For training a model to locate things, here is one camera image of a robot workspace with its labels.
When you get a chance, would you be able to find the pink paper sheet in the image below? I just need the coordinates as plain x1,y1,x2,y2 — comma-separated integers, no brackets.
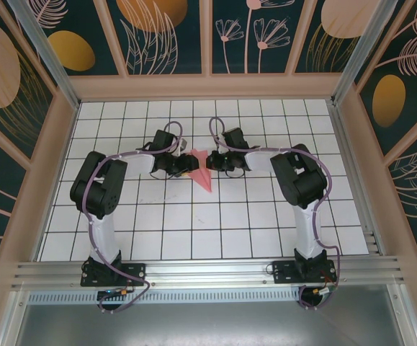
187,148,212,194

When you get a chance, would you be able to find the white grid mat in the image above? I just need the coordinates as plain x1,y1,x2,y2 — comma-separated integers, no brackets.
35,99,371,262

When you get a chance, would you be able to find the grey metal panel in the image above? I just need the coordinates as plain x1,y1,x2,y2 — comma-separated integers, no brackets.
12,302,416,346

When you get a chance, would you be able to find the long aluminium base rail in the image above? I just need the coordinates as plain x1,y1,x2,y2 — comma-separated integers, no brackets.
12,255,407,289

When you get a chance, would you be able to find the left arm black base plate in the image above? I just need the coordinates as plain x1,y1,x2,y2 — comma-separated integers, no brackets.
80,262,147,288

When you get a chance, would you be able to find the aluminium side rail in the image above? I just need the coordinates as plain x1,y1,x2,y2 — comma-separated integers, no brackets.
328,100,387,257

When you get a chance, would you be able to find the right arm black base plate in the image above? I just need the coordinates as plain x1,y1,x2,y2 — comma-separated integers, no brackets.
272,259,338,285

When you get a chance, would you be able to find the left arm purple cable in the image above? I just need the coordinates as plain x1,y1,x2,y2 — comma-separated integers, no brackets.
81,121,186,314

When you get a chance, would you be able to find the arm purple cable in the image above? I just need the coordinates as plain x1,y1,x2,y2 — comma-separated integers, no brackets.
207,115,341,311
81,121,186,314

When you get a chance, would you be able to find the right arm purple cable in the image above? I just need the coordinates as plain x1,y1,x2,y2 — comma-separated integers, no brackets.
207,115,341,311

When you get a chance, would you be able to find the aluminium corner post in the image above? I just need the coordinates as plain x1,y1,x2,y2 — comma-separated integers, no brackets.
6,0,82,110
331,0,393,106

